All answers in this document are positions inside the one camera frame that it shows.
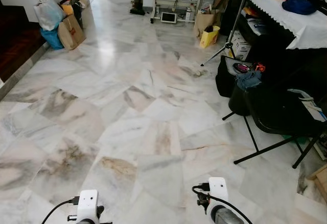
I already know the small brown paper bag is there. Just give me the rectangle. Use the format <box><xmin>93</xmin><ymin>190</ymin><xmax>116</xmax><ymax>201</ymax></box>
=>
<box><xmin>193</xmin><ymin>11</ymin><xmax>218</xmax><ymax>39</ymax></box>

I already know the black tripod stand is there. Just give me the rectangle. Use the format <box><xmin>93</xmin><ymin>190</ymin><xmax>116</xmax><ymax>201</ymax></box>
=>
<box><xmin>200</xmin><ymin>0</ymin><xmax>251</xmax><ymax>67</ymax></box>

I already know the white cardboard box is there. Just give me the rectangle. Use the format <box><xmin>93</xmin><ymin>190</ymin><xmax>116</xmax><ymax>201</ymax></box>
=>
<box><xmin>230</xmin><ymin>36</ymin><xmax>252</xmax><ymax>60</ymax></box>

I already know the navy blue pouch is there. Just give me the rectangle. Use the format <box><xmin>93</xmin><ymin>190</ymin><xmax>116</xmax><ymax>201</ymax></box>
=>
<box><xmin>282</xmin><ymin>0</ymin><xmax>318</xmax><ymax>16</ymax></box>

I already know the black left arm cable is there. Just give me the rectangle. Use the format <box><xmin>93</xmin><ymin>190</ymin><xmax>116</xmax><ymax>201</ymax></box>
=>
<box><xmin>42</xmin><ymin>197</ymin><xmax>80</xmax><ymax>224</ymax></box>

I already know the white blue paper bag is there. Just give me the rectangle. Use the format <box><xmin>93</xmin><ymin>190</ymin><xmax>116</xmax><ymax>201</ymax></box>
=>
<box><xmin>287</xmin><ymin>88</ymin><xmax>327</xmax><ymax>123</ymax></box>

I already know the white lace tablecloth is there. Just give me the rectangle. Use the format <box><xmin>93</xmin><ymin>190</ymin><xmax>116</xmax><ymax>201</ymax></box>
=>
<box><xmin>235</xmin><ymin>0</ymin><xmax>327</xmax><ymax>50</ymax></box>

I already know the yellow gift bag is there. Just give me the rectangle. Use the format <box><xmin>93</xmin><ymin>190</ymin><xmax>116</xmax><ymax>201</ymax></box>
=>
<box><xmin>199</xmin><ymin>25</ymin><xmax>221</xmax><ymax>49</ymax></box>

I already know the blue shopping bag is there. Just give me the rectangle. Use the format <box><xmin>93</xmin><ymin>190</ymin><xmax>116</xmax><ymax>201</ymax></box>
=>
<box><xmin>40</xmin><ymin>27</ymin><xmax>65</xmax><ymax>50</ymax></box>

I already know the orange black tool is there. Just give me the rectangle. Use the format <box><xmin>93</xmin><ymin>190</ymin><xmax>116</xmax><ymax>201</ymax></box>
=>
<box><xmin>253</xmin><ymin>62</ymin><xmax>267</xmax><ymax>73</ymax></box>

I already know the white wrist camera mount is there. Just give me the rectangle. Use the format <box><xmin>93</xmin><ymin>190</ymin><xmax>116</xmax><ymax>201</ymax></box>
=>
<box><xmin>208</xmin><ymin>177</ymin><xmax>230</xmax><ymax>210</ymax></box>
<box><xmin>77</xmin><ymin>190</ymin><xmax>99</xmax><ymax>224</ymax></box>

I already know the black open bag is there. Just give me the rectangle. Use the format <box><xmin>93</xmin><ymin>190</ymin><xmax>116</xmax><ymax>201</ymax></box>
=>
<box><xmin>215</xmin><ymin>56</ymin><xmax>254</xmax><ymax>98</ymax></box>

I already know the blue denim cloth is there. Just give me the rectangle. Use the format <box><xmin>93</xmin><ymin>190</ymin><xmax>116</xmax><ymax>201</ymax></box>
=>
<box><xmin>235</xmin><ymin>70</ymin><xmax>263</xmax><ymax>91</ymax></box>

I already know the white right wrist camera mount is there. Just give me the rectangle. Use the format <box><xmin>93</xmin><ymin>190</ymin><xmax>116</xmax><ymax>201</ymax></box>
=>
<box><xmin>208</xmin><ymin>177</ymin><xmax>230</xmax><ymax>210</ymax></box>

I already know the black bag with orange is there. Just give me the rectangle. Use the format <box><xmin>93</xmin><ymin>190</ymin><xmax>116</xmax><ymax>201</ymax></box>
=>
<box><xmin>59</xmin><ymin>0</ymin><xmax>85</xmax><ymax>29</ymax></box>

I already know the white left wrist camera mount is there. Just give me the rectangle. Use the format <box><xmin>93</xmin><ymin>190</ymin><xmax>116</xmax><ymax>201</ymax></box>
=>
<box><xmin>77</xmin><ymin>190</ymin><xmax>99</xmax><ymax>224</ymax></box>

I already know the large brown paper bag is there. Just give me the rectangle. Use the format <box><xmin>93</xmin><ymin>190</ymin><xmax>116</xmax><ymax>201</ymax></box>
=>
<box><xmin>58</xmin><ymin>14</ymin><xmax>86</xmax><ymax>51</ymax></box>

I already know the black folding chair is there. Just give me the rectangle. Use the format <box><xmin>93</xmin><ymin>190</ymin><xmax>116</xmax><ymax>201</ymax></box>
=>
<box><xmin>223</xmin><ymin>84</ymin><xmax>327</xmax><ymax>169</ymax></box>

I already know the white plastic bag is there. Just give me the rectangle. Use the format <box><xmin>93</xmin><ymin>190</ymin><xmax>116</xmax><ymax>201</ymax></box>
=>
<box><xmin>33</xmin><ymin>0</ymin><xmax>66</xmax><ymax>31</ymax></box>

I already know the light wooden furniture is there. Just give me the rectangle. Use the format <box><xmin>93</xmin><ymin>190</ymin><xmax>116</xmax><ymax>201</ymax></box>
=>
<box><xmin>307</xmin><ymin>164</ymin><xmax>327</xmax><ymax>205</ymax></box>

